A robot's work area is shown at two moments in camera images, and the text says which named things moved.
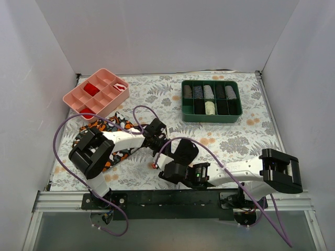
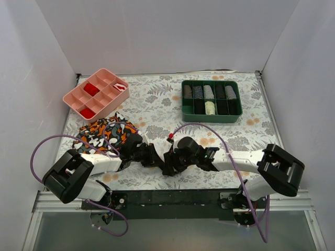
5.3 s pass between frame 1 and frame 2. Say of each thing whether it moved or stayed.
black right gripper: moved
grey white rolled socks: stayed
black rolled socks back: stayed
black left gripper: moved
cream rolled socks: stayed
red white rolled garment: stayed
